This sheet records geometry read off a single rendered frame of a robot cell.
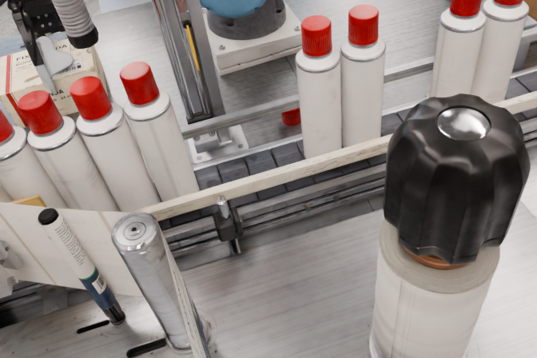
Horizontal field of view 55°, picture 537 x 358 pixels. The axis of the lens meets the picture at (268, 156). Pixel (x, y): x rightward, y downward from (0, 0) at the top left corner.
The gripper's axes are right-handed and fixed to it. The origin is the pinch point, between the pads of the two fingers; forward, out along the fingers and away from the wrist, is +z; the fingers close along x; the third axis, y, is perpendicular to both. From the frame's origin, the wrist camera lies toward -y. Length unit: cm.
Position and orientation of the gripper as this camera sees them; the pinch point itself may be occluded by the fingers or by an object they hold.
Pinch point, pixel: (50, 72)
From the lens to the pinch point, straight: 100.0
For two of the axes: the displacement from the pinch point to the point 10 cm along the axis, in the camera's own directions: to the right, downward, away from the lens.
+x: -3.3, -6.5, 6.8
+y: 9.4, -3.0, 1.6
